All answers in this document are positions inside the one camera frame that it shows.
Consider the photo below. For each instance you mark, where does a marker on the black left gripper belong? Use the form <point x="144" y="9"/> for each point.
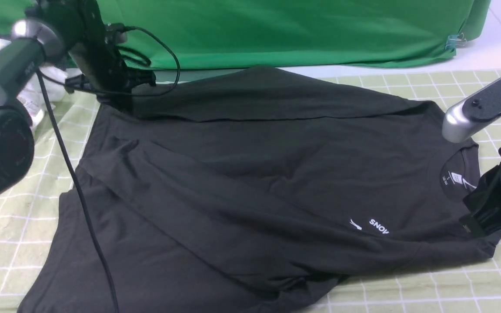
<point x="104" y="71"/>

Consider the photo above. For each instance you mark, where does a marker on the green backdrop cloth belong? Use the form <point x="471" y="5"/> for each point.
<point x="236" y="34"/>

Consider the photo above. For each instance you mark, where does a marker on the crumpled white shirt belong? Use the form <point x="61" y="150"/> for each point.
<point x="31" y="96"/>

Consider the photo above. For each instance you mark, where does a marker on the blue binder clip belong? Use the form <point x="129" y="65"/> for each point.
<point x="455" y="41"/>

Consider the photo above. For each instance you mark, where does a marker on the dark gray long-sleeve shirt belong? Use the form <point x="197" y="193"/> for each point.
<point x="259" y="191"/>

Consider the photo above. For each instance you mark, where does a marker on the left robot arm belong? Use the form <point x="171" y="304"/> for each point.
<point x="51" y="30"/>

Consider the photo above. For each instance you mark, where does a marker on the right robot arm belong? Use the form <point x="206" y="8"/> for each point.
<point x="461" y="122"/>

